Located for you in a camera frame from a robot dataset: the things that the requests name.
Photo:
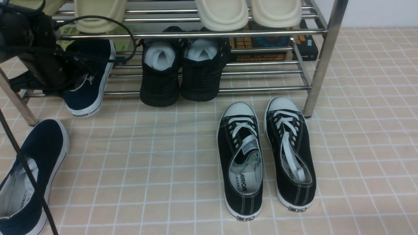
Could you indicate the navy slip-on shoe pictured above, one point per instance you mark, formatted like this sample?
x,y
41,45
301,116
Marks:
x,y
44,149
87,99

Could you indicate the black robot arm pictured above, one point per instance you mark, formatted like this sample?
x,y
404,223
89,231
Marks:
x,y
29,33

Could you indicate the chrome metal shoe rack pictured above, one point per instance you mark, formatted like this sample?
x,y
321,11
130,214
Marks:
x,y
313,85

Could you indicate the black canvas lace sneaker left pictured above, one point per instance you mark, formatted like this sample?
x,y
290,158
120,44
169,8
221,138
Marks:
x,y
241,160

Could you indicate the black canvas lace sneaker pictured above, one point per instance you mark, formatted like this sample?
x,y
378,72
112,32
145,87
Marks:
x,y
287,133
241,160

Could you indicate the black knit sneaker right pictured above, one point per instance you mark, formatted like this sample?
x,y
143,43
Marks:
x,y
203,61

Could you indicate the black knit sneaker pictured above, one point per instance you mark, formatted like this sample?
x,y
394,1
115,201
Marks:
x,y
203,61
161,61

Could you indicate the black knit sneaker left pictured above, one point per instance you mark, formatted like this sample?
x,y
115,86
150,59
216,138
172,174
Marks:
x,y
161,61

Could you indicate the black canvas lace sneaker right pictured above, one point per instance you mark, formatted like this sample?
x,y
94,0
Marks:
x,y
287,133

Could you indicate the cream slipper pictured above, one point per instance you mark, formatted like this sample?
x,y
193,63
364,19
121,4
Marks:
x,y
223,15
277,13
51,7
113,9

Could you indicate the blue book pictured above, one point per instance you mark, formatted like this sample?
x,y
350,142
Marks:
x,y
120,60

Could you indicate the green book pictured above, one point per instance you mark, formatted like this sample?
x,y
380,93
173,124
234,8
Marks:
x,y
122,45

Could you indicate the dark book stack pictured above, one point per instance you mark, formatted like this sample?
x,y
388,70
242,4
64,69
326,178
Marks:
x,y
260,48

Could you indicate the thin black pole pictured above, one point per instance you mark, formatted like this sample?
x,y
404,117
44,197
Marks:
x,y
23,160

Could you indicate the cream slipper far left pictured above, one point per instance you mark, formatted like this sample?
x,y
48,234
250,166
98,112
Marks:
x,y
51,7

